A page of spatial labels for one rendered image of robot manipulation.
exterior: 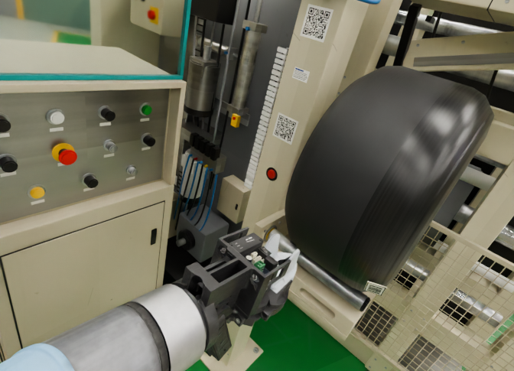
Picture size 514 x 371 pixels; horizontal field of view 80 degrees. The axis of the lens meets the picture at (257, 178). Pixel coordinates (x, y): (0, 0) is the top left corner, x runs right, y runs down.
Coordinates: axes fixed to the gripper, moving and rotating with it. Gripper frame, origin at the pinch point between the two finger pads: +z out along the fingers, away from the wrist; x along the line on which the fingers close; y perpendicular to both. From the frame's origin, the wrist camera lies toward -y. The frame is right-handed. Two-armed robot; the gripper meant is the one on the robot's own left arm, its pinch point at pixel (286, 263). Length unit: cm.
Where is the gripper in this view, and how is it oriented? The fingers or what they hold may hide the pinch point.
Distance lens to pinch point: 47.9
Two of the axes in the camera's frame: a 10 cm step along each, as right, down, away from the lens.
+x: -7.3, -4.7, 4.9
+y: 3.1, -8.7, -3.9
